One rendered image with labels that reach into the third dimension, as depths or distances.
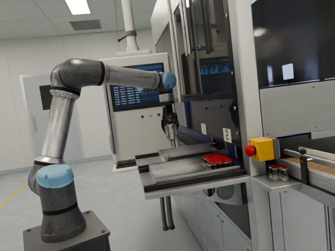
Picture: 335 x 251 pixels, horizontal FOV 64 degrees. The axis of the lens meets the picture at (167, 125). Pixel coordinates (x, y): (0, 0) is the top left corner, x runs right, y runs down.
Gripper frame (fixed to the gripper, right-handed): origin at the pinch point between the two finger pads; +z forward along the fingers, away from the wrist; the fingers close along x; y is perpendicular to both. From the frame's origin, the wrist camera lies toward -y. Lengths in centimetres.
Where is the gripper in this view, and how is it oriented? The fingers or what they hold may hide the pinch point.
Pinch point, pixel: (172, 138)
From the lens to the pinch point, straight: 144.8
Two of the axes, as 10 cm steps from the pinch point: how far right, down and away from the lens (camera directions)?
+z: 1.5, 9.8, 0.9
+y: 1.3, 0.7, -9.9
